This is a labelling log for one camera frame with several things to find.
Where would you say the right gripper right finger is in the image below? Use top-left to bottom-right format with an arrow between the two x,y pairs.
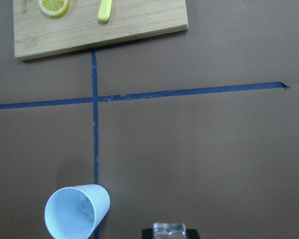
186,229 -> 201,239

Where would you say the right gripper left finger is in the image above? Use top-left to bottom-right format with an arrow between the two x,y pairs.
141,228 -> 154,239

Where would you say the clear ice cube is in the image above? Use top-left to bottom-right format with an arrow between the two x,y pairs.
152,222 -> 186,239
80,194 -> 95,221

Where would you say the light blue plastic cup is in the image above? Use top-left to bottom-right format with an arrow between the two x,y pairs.
44,184 -> 110,239

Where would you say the yellow plastic knife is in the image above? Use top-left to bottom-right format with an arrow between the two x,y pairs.
97,0 -> 112,23

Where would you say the wooden cutting board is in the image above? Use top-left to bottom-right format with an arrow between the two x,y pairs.
13,0 -> 188,60

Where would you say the lemon slice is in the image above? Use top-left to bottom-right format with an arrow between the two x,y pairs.
38,0 -> 70,17

